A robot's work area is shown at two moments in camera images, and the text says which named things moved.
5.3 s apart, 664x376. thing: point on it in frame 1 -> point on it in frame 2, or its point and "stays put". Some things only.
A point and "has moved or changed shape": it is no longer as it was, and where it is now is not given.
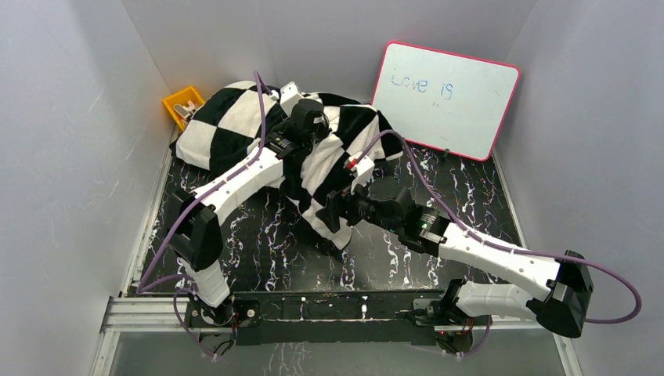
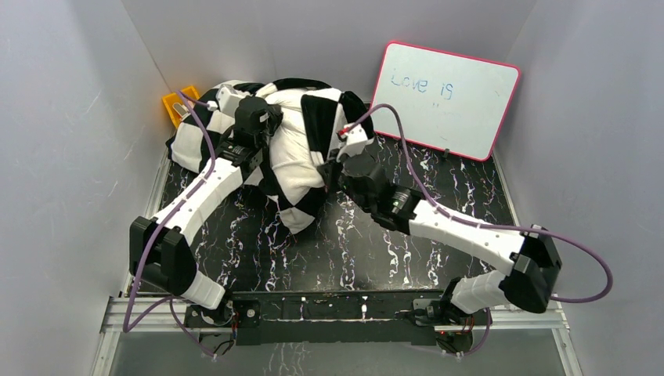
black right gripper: (330, 213) -> (328, 174)
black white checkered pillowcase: (230, 122) has moved or changed shape
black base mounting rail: (384, 318) stays put
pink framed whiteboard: (445, 100) stays put
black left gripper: (315, 127) -> (271, 121)
